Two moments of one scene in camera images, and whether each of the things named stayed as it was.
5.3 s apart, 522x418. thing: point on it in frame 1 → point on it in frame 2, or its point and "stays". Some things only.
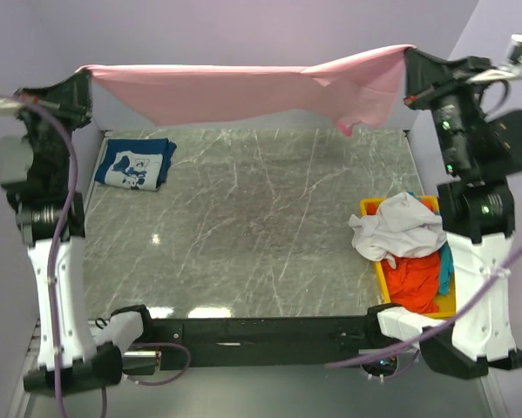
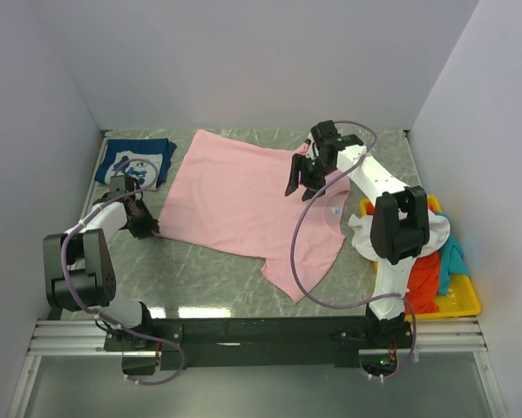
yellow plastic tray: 447,304 stays
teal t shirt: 446,266 stays
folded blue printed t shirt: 136,164 stays
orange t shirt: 414,283 stays
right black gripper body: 449,93 → 313,172
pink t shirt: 359,88 → 230,195
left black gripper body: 76,116 → 144,223
